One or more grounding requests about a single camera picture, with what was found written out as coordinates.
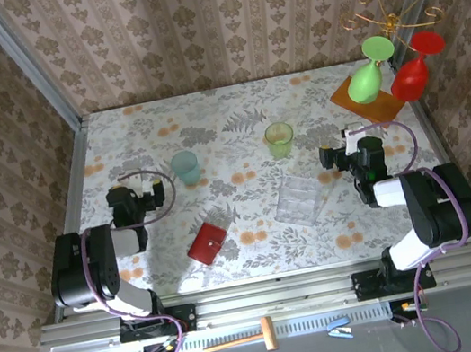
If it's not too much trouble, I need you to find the clear plastic box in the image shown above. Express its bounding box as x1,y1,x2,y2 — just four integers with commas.
270,167,340,232

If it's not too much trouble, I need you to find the red card holder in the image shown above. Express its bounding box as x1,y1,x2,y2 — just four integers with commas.
182,218,233,268

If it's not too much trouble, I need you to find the teal plastic cup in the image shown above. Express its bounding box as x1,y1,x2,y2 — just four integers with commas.
168,147,204,189

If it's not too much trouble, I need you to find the green plastic cup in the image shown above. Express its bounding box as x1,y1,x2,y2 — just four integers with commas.
262,119,298,162

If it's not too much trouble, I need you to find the wooden base board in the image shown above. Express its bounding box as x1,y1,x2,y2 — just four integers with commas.
326,66,413,138

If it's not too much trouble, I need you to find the green plastic wine glass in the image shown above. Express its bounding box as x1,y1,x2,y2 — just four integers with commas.
338,32,404,109

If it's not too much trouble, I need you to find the red plastic wine glass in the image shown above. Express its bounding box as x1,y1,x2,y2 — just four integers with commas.
381,26,456,106

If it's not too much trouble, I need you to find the blue stapler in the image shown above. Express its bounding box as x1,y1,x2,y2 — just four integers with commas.
324,313,355,344

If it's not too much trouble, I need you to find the wooden mallet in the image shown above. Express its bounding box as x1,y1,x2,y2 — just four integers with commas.
198,314,280,352

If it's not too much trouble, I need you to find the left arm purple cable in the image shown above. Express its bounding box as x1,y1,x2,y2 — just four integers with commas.
66,163,204,352

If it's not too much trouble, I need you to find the aluminium side rail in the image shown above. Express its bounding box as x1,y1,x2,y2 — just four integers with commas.
20,114,122,325
395,47,471,256

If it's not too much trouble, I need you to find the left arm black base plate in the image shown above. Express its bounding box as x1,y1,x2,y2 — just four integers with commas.
116,302,200,346

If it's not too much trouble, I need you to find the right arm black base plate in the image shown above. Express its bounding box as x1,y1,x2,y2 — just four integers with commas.
351,258,438,304

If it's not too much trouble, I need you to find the gold wire glass rack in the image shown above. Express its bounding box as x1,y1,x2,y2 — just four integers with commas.
334,0,449,48

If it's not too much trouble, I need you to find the aluminium frame rail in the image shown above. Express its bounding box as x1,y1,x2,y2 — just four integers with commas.
33,250,471,352

